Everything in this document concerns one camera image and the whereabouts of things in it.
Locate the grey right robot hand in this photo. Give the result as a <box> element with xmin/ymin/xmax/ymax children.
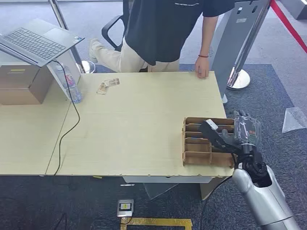
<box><xmin>231</xmin><ymin>109</ymin><xmax>262</xmax><ymax>148</ymax></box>

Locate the person's left hand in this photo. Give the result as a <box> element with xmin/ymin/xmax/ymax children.
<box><xmin>194</xmin><ymin>56</ymin><xmax>210</xmax><ymax>79</ymax></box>

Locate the person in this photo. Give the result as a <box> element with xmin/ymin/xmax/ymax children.
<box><xmin>89</xmin><ymin>0</ymin><xmax>237</xmax><ymax>79</ymax></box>

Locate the brown wooden card organizer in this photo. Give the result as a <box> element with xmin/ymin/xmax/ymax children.
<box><xmin>181</xmin><ymin>116</ymin><xmax>238</xmax><ymax>169</ymax></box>

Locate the clear plastic sheet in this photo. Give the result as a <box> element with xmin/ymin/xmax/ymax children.
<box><xmin>281</xmin><ymin>106</ymin><xmax>307</xmax><ymax>134</ymax></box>

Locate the beige table leg panel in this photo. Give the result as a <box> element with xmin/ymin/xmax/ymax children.
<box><xmin>200</xmin><ymin>176</ymin><xmax>229</xmax><ymax>201</ymax></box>

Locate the red barrier belt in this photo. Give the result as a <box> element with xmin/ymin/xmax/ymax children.
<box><xmin>270</xmin><ymin>0</ymin><xmax>307</xmax><ymax>54</ymax></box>

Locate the banknote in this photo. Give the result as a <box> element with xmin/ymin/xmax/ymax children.
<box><xmin>104</xmin><ymin>78</ymin><xmax>120</xmax><ymax>88</ymax></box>
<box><xmin>96</xmin><ymin>82</ymin><xmax>109</xmax><ymax>95</ymax></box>

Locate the black office chair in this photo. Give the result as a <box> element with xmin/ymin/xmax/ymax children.
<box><xmin>101</xmin><ymin>0</ymin><xmax>132</xmax><ymax>53</ymax></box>

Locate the grey block base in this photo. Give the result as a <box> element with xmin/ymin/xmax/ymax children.
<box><xmin>279</xmin><ymin>0</ymin><xmax>307</xmax><ymax>21</ymax></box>

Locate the white laptop stand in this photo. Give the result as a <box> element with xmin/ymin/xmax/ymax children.
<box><xmin>46</xmin><ymin>50</ymin><xmax>82</xmax><ymax>101</ymax></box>

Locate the silver floor socket box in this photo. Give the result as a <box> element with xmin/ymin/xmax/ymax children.
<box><xmin>116</xmin><ymin>199</ymin><xmax>135</xmax><ymax>218</ymax></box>

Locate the clear plastic water bottle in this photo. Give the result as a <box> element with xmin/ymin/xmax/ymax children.
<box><xmin>55</xmin><ymin>62</ymin><xmax>83</xmax><ymax>104</ymax></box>

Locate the grey laptop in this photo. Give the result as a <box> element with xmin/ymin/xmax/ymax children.
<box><xmin>0</xmin><ymin>18</ymin><xmax>85</xmax><ymax>68</ymax></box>

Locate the brown cardboard box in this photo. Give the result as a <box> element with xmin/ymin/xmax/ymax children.
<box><xmin>0</xmin><ymin>65</ymin><xmax>54</xmax><ymax>106</ymax></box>

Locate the black wrist camera pale box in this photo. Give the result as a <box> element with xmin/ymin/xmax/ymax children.
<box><xmin>199</xmin><ymin>119</ymin><xmax>240</xmax><ymax>157</ymax></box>

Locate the chrome stanchion post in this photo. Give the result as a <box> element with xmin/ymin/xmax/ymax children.
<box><xmin>48</xmin><ymin>0</ymin><xmax>97</xmax><ymax>75</ymax></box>
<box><xmin>226</xmin><ymin>0</ymin><xmax>272</xmax><ymax>91</ymax></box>

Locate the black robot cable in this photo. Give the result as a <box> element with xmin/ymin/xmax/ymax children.
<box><xmin>199</xmin><ymin>176</ymin><xmax>234</xmax><ymax>230</ymax></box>

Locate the black laptop cable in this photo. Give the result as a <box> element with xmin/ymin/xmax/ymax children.
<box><xmin>52</xmin><ymin>59</ymin><xmax>81</xmax><ymax>176</ymax></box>

